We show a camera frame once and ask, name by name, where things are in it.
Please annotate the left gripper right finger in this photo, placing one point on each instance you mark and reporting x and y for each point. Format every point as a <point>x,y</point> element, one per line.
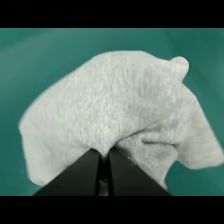
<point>130,180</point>

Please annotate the grey garment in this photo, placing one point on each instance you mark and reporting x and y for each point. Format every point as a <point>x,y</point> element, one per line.
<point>110,96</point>

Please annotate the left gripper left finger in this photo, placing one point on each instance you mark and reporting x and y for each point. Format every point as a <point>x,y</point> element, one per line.
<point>78,180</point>

